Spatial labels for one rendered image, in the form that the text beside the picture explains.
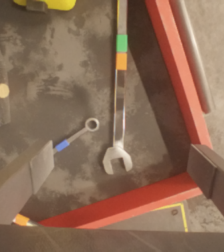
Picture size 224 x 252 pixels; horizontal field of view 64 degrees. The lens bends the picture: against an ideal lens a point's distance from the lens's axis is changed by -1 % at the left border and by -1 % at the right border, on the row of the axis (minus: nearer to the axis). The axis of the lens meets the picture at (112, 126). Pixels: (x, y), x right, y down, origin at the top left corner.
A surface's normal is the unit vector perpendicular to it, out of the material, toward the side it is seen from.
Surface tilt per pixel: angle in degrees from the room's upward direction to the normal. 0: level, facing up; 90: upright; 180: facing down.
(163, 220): 0
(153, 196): 90
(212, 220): 0
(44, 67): 0
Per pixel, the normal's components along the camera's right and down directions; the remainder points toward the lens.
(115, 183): -0.03, 0.27
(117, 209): -0.39, -0.89
